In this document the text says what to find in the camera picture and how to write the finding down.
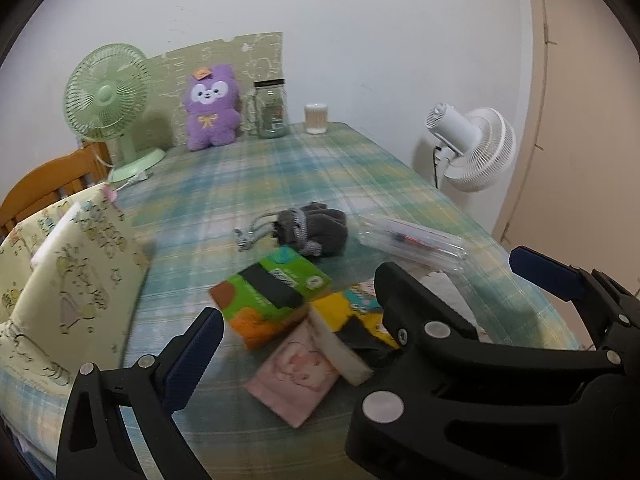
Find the beige wooden door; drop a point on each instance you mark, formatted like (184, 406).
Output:
(585, 135)

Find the pink tissue packet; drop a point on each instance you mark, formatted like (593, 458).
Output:
(295, 375)

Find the green tissue packet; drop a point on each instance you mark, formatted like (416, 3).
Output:
(260, 300)

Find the clear plastic pen case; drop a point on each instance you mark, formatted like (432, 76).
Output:
(415, 242)

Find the glass jar mug black lid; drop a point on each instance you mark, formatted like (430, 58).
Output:
(272, 110)

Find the cotton swab container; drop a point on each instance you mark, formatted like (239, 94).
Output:
(316, 120)

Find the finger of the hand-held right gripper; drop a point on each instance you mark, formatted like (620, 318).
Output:
(542, 270)
(400, 300)

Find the white fan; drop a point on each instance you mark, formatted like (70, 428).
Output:
(480, 150)

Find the plaid tablecloth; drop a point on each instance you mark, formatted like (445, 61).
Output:
(300, 185)

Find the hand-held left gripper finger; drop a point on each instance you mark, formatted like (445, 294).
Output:
(192, 360)

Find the purple plush toy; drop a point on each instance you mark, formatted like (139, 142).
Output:
(210, 110)

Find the green desk fan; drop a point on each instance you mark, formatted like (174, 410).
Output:
(105, 95)

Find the wooden chair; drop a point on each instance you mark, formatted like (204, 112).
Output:
(40, 185)

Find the yellow tissue packet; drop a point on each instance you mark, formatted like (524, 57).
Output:
(340, 307)

